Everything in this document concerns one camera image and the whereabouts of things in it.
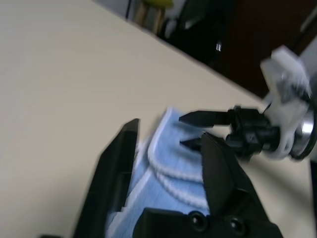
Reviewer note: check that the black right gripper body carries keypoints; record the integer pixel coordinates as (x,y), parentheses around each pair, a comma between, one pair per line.
(250,134)

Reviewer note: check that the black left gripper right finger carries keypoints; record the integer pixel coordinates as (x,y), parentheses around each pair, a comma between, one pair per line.
(223,178)

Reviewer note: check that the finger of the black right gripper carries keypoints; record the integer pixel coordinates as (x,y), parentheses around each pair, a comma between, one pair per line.
(203,118)
(192,143)

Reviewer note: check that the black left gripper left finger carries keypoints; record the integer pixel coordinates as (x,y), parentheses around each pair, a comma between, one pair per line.
(111,173)

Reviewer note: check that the light blue terry towel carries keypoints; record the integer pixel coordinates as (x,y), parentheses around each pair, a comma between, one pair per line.
(173,168)

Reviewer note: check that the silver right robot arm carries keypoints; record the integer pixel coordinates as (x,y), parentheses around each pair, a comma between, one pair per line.
(307,129)

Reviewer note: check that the black office chair chrome base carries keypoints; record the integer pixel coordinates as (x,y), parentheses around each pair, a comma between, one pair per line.
(193,29)

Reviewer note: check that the green cushioned wooden stool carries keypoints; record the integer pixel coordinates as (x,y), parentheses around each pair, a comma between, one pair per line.
(158,2)

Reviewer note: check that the black stand pole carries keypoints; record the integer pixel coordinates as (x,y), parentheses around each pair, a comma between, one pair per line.
(128,8)

